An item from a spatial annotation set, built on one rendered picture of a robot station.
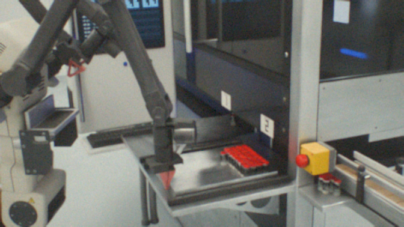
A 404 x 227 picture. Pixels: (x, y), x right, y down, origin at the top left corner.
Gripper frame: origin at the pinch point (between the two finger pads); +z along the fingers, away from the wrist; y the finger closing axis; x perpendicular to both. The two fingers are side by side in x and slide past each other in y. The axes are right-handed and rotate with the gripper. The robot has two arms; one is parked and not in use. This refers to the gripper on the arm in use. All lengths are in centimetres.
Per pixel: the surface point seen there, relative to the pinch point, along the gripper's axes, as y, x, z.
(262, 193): 26.8, -11.4, 3.0
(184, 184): 7.0, 3.4, 2.1
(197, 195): 6.9, -8.5, 0.5
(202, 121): 32, 53, 0
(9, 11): -42, 544, -11
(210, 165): 19.9, 13.3, 2.3
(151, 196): 19, 99, 55
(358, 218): 62, -13, 20
